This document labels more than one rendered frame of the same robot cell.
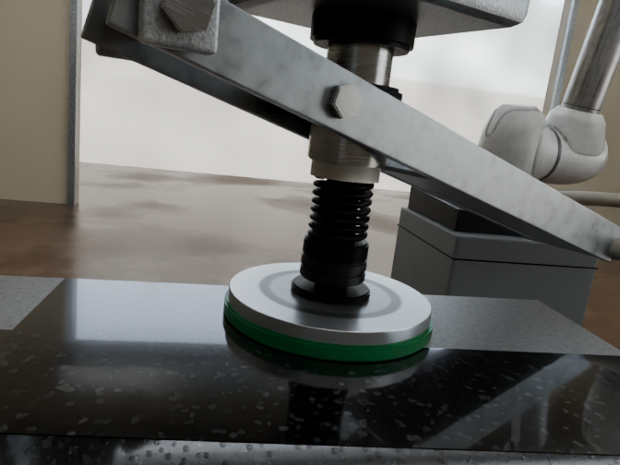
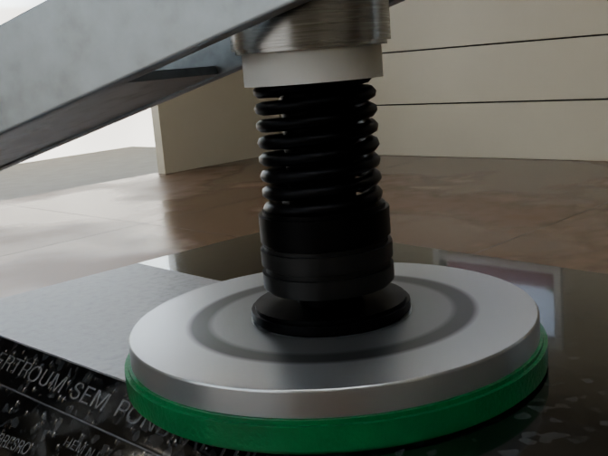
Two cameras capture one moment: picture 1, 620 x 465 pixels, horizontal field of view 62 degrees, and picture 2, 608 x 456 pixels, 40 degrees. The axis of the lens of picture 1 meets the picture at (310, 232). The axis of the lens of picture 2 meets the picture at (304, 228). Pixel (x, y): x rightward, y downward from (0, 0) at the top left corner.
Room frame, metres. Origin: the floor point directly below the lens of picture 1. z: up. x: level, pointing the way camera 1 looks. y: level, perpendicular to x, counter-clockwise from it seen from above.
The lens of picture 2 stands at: (0.76, 0.32, 0.98)
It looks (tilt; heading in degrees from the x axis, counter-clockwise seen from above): 11 degrees down; 237
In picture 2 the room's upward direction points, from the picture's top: 5 degrees counter-clockwise
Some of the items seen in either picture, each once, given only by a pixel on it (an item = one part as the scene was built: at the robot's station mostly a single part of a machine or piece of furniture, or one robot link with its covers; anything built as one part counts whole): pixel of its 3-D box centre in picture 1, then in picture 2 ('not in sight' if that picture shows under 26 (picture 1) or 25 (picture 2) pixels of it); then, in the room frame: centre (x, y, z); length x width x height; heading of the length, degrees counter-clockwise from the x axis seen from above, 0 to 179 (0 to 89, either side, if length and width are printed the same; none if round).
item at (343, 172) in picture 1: (346, 160); (310, 45); (0.52, -0.03, 0.99); 0.07 x 0.07 x 0.04
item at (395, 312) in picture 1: (329, 296); (332, 322); (0.52, -0.03, 0.84); 0.21 x 0.21 x 0.01
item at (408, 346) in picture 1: (328, 300); (332, 329); (0.52, -0.03, 0.84); 0.22 x 0.22 x 0.04
